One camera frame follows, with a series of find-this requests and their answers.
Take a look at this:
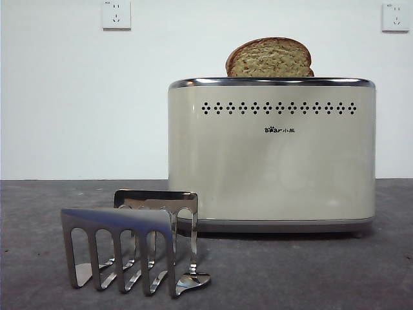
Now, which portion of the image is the toasted bread slice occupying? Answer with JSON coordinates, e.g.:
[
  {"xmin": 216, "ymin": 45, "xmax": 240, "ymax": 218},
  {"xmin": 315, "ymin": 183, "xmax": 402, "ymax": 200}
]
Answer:
[{"xmin": 225, "ymin": 36, "xmax": 316, "ymax": 78}]

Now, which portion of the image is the cream steel toaster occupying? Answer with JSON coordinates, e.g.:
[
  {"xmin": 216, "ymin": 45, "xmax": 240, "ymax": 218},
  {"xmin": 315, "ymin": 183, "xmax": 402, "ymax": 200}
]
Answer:
[{"xmin": 167, "ymin": 76, "xmax": 378, "ymax": 240}]

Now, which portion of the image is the shiny steel toast rack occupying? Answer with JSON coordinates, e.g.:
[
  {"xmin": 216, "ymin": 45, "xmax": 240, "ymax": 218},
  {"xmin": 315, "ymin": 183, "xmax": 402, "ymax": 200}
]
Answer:
[{"xmin": 60, "ymin": 189, "xmax": 212, "ymax": 298}]

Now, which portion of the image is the white wall socket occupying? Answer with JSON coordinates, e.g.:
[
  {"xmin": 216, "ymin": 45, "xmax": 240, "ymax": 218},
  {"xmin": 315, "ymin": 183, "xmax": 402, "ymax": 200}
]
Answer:
[
  {"xmin": 381, "ymin": 3, "xmax": 410, "ymax": 34},
  {"xmin": 102, "ymin": 0, "xmax": 132, "ymax": 32}
]

